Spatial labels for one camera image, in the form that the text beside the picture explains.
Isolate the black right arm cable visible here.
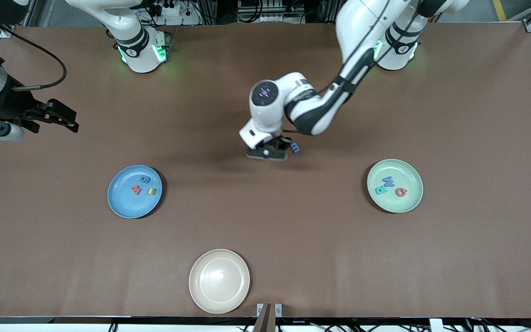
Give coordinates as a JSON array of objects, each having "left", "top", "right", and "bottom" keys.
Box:
[{"left": 0, "top": 25, "right": 68, "bottom": 90}]

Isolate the blue plate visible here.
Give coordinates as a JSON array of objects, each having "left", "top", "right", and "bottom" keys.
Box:
[{"left": 107, "top": 165, "right": 163, "bottom": 219}]

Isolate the beige plate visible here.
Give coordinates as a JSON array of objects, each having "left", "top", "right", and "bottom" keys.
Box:
[{"left": 189, "top": 249, "right": 251, "bottom": 314}]

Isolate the black equipment rack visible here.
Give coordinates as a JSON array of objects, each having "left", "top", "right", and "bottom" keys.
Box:
[{"left": 236, "top": 0, "right": 307, "bottom": 24}]

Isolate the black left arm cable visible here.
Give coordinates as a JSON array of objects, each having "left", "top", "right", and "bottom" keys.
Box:
[{"left": 284, "top": 0, "right": 420, "bottom": 136}]

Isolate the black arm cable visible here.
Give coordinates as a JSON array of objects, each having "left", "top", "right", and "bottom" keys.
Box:
[
  {"left": 284, "top": 0, "right": 420, "bottom": 136},
  {"left": 0, "top": 25, "right": 68, "bottom": 90}
]

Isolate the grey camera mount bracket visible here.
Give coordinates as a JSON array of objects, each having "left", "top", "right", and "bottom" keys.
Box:
[{"left": 253, "top": 302, "right": 283, "bottom": 332}]

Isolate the green plate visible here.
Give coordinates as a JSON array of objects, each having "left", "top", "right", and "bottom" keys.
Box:
[{"left": 367, "top": 159, "right": 424, "bottom": 214}]

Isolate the white power strip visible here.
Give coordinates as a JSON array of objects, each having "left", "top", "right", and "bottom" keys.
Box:
[{"left": 148, "top": 0, "right": 201, "bottom": 26}]

